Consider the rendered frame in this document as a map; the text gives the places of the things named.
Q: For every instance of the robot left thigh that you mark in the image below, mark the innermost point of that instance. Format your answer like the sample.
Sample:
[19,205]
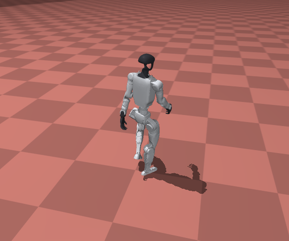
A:
[141,127]

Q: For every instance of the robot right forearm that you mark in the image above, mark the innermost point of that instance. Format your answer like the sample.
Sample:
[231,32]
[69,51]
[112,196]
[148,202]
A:
[165,104]

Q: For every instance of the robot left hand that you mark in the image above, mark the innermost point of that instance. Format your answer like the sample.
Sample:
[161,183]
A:
[122,120]

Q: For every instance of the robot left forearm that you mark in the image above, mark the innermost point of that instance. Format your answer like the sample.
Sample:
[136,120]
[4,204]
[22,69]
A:
[125,105]

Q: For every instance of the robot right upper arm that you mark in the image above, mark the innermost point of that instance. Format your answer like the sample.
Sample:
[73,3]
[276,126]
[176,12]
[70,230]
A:
[157,85]

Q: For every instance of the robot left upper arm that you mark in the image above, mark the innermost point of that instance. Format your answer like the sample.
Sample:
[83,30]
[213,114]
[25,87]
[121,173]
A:
[129,93]

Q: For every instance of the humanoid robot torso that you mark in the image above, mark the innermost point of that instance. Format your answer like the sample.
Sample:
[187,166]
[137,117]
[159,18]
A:
[143,95]

